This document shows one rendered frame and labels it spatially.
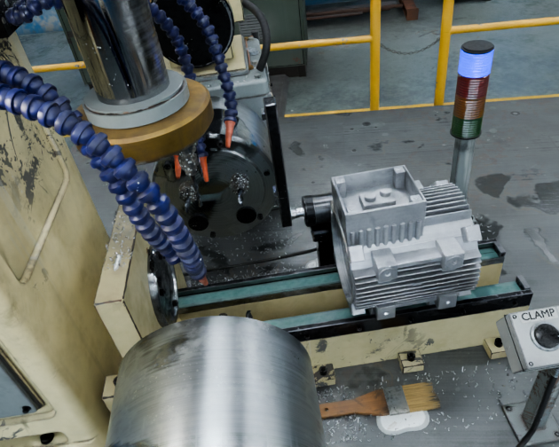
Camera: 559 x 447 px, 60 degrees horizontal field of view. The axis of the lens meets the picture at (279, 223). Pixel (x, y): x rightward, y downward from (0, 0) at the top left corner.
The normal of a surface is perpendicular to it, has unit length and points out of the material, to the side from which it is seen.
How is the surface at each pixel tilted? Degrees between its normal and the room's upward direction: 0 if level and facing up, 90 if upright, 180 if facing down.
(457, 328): 90
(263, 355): 36
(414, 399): 1
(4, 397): 90
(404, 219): 90
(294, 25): 90
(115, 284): 0
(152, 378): 21
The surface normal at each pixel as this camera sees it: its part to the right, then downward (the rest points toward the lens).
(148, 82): 0.73, 0.37
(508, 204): -0.11, -0.77
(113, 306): 0.11, 0.62
